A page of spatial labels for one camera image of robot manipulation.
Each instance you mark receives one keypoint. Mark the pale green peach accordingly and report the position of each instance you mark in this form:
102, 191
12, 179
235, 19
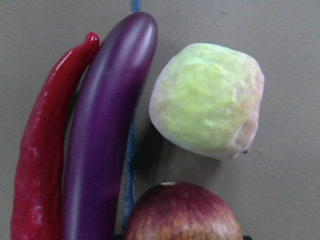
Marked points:
207, 100

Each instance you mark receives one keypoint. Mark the red yellow apple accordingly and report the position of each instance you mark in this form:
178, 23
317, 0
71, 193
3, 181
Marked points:
181, 211

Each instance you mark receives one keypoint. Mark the purple eggplant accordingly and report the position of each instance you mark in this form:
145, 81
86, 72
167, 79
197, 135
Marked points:
100, 128

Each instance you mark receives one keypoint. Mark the red chili pepper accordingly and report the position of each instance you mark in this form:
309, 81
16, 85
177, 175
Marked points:
36, 213

